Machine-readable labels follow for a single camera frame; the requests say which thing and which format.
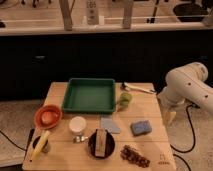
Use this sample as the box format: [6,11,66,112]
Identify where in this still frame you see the small metal clip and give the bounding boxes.
[73,135,88,143]

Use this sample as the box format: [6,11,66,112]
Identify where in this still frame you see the green mug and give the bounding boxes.
[117,92,132,111]

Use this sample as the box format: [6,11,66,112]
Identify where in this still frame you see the brown granola cluster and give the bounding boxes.
[120,145,150,168]

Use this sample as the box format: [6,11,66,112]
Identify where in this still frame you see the wooden block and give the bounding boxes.
[95,129,107,157]

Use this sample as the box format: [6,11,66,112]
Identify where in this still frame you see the orange bowl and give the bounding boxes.
[34,105,62,129]

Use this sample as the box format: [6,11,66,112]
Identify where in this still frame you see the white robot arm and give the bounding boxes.
[157,62,213,125]

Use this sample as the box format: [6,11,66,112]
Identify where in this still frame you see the blue sponge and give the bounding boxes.
[130,120,152,136]

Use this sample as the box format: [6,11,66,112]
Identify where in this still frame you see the white cup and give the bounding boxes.
[69,116,87,135]

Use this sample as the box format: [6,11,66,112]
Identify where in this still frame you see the small black bowl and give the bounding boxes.
[33,136,51,153]

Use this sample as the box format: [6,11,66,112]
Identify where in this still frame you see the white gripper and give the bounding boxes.
[159,97,178,126]

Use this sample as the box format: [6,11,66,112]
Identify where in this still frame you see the wooden table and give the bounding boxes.
[21,81,177,171]

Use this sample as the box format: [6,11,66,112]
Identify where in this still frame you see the green plastic tray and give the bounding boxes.
[62,78,116,114]

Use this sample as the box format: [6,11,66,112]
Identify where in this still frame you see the black round plate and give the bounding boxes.
[88,129,115,159]

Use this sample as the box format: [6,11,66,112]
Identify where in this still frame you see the black power cable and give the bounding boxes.
[169,103,201,171]

